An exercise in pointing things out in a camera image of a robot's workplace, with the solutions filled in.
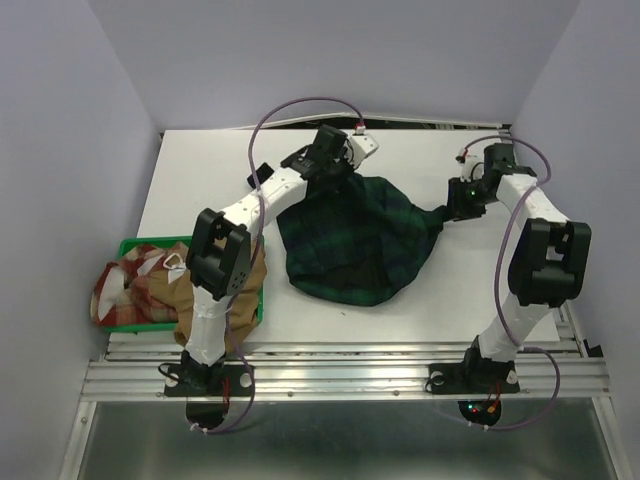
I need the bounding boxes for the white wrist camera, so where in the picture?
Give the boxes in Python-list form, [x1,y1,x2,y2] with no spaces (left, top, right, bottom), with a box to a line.
[345,133,379,170]
[456,151,484,182]

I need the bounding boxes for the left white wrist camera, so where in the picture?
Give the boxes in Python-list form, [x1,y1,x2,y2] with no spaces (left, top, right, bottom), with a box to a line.
[345,133,379,170]

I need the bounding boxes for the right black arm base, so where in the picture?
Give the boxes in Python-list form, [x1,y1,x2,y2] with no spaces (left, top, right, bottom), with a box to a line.
[429,361,520,395]

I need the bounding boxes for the aluminium frame rail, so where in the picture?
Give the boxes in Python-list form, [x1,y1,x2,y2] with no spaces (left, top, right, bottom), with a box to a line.
[79,299,614,406]

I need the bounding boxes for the red white plaid skirt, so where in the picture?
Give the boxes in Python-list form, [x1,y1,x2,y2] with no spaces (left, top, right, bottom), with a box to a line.
[88,241,194,329]

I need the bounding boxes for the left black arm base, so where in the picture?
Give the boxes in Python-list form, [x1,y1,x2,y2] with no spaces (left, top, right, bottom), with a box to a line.
[158,362,253,398]

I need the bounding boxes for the dark green plaid skirt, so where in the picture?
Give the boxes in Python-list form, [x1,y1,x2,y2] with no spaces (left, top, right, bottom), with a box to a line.
[277,174,450,307]

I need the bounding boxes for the tan brown skirt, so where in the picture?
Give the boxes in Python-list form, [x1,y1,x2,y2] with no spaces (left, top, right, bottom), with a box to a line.
[149,242,267,360]

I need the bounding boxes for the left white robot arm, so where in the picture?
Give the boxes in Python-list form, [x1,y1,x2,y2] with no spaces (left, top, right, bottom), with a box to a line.
[178,126,356,394]

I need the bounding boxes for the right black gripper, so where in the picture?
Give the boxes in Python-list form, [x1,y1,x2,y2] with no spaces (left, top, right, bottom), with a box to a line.
[438,176,494,222]

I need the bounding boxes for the green plastic tray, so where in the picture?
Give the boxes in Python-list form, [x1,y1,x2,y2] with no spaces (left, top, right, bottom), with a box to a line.
[103,234,267,335]

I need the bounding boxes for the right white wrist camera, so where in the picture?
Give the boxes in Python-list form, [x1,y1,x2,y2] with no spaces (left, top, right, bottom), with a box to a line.
[456,151,484,182]

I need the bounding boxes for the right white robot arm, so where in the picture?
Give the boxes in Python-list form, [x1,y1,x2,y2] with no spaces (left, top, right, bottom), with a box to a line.
[431,136,592,394]

